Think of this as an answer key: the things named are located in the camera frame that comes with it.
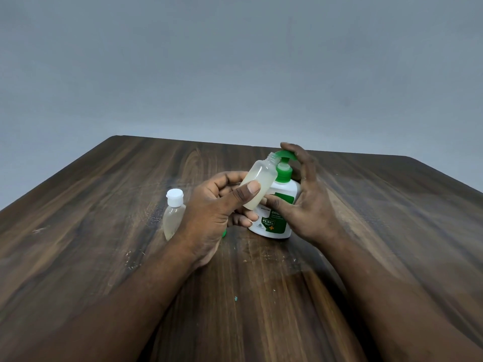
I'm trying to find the person's right hand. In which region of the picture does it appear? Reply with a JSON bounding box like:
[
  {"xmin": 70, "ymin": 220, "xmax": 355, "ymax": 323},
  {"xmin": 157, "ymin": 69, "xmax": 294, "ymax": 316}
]
[{"xmin": 261, "ymin": 142, "xmax": 341, "ymax": 248}]

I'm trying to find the person's left hand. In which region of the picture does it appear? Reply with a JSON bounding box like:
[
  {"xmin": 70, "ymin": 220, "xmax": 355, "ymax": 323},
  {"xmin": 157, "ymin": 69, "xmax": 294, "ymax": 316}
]
[{"xmin": 173, "ymin": 170, "xmax": 262, "ymax": 269}]

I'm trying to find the small clear bottle white cap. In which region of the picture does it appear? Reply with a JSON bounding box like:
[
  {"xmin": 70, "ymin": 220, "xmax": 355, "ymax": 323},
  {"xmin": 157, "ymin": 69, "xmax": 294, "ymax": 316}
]
[{"xmin": 163, "ymin": 188, "xmax": 187, "ymax": 242}]

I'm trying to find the white hand sanitizer pump bottle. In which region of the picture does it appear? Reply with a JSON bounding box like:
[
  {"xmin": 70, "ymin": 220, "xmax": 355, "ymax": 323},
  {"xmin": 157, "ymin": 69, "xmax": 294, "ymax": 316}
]
[{"xmin": 248, "ymin": 150, "xmax": 302, "ymax": 240}]

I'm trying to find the small clear bottle green-capped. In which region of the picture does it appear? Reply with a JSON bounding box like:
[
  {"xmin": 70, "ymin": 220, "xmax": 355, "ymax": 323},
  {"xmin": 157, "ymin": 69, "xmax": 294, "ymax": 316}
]
[{"xmin": 239, "ymin": 151, "xmax": 282, "ymax": 211}]

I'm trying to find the person's left forearm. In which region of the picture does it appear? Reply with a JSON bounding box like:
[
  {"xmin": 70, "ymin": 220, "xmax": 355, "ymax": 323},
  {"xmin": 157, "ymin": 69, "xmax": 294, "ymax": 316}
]
[{"xmin": 19, "ymin": 239, "xmax": 201, "ymax": 362}]

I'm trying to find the person's right forearm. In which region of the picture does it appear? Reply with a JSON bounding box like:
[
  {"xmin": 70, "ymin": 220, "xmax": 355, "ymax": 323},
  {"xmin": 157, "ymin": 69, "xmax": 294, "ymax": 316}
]
[{"xmin": 316, "ymin": 231, "xmax": 483, "ymax": 362}]

